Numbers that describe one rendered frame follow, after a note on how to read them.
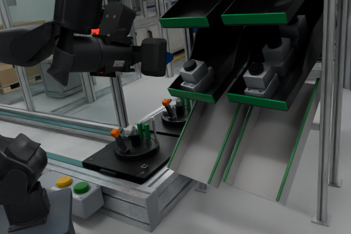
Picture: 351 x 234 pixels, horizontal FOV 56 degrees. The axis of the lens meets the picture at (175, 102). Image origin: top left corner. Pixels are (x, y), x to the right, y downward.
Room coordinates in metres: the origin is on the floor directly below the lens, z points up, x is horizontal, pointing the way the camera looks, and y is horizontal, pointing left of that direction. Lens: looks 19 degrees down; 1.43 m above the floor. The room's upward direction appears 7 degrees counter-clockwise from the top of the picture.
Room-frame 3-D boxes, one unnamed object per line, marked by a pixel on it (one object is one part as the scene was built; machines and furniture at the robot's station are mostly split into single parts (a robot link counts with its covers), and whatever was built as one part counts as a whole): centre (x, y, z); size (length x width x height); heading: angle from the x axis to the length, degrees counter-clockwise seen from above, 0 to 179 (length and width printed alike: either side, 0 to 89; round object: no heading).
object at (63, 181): (0.79, 0.33, 0.96); 0.04 x 0.04 x 0.02
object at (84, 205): (0.79, 0.33, 0.93); 0.21 x 0.07 x 0.06; 55
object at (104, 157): (0.92, 0.13, 0.96); 0.24 x 0.24 x 0.02; 55
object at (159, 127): (1.13, -0.01, 1.01); 0.24 x 0.24 x 0.13; 55
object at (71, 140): (1.11, 0.37, 0.91); 0.84 x 0.28 x 0.10; 55
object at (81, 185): (0.75, 0.27, 0.96); 0.04 x 0.04 x 0.02
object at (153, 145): (0.92, 0.13, 0.98); 0.14 x 0.14 x 0.02
